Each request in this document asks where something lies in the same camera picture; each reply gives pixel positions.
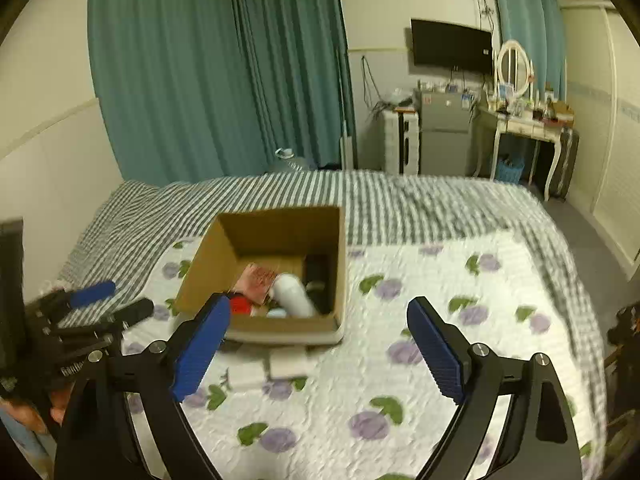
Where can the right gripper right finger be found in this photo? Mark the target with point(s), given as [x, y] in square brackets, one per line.
[538, 439]

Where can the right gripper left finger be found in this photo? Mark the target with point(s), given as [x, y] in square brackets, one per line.
[97, 439]

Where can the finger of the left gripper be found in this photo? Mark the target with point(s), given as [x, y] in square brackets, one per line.
[78, 298]
[114, 323]

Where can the red cap white bottle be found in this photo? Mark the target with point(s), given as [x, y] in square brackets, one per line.
[240, 305]

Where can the red patterned booklet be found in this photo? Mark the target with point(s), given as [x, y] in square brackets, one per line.
[255, 283]

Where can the light blue computer mouse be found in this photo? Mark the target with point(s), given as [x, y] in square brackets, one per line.
[277, 313]

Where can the white plastic bottle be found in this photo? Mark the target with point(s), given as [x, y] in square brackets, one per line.
[289, 291]

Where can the black square box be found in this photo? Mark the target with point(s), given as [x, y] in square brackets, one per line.
[317, 282]

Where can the green checked bed sheet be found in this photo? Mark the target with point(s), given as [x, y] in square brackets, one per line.
[138, 221]

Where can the open cardboard box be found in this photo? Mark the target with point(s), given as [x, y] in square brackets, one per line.
[284, 269]

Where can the white floral quilted mat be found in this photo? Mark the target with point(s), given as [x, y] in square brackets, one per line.
[369, 408]

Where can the clear water jug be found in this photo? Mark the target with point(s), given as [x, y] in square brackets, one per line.
[285, 160]

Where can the large green curtain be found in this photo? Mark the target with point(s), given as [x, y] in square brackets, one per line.
[191, 90]

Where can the blue storage basket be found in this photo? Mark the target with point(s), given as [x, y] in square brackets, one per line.
[510, 169]

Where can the dark suitcase beside table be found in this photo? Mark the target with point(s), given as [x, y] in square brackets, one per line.
[561, 171]

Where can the white dressing table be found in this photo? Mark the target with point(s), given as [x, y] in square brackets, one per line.
[507, 125]

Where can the white suitcase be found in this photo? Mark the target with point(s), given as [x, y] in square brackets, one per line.
[401, 142]

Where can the silver mini fridge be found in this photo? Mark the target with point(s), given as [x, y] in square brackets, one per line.
[445, 134]

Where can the oval white mirror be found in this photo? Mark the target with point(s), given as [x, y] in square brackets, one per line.
[514, 68]

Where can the narrow green curtain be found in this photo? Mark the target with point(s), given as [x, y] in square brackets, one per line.
[539, 28]

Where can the black wall television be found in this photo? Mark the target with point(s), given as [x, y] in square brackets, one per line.
[454, 47]

